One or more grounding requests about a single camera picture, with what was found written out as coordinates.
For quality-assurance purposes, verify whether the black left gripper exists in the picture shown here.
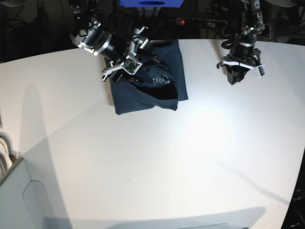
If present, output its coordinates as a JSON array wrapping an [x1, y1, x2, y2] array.
[[216, 42, 262, 85]]

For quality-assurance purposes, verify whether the black power strip red light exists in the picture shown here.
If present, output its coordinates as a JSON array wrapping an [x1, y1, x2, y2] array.
[[175, 18, 227, 29]]

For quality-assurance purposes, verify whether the blue box with oval hole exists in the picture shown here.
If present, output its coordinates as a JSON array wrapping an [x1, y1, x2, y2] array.
[[118, 0, 184, 8]]

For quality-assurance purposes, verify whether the grey looped cable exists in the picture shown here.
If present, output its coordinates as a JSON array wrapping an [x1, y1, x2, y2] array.
[[91, 9, 165, 40]]

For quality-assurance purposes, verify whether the grey plastic bin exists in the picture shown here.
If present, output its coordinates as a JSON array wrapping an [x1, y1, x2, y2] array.
[[0, 132, 72, 229]]

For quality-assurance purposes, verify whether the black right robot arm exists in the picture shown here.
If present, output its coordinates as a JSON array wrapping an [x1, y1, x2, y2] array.
[[69, 0, 150, 82]]

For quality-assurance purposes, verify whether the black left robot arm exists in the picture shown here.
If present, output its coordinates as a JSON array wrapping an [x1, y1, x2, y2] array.
[[216, 0, 265, 85]]

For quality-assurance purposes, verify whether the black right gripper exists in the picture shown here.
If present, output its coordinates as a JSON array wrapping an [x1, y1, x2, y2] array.
[[101, 26, 150, 82]]

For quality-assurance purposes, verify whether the dark blue T-shirt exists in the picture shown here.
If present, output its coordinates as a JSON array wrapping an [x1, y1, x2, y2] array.
[[110, 40, 188, 115]]

